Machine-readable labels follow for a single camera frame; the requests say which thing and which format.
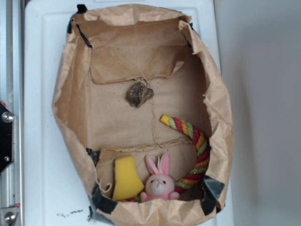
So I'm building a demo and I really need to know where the brown grey rock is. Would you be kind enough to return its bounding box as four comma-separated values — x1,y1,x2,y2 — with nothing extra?
126,82,154,108

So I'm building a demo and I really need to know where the pink plush bunny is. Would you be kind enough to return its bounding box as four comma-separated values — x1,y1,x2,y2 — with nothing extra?
140,153,180,202

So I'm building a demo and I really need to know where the yellow sponge piece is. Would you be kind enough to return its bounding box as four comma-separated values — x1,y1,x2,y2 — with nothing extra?
112,155,144,201

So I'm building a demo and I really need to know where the brown paper bag tray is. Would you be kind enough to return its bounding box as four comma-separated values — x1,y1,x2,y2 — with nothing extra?
52,4,234,226

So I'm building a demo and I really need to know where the multicolour twisted rope toy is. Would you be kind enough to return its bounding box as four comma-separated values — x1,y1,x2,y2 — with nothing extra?
120,114,210,202

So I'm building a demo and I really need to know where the black metal bracket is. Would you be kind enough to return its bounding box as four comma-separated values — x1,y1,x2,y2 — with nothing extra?
0,101,14,174

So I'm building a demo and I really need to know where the aluminium frame rail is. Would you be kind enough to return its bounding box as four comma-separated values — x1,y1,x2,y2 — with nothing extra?
0,0,24,226

